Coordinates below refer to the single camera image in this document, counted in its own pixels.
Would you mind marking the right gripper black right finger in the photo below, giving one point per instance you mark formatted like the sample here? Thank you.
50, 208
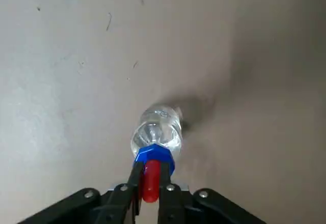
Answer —
183, 206

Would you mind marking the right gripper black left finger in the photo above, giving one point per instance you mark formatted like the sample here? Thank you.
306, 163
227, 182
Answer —
107, 206

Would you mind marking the clear dropper bottle blue cap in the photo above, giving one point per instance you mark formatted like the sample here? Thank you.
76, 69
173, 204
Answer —
158, 132

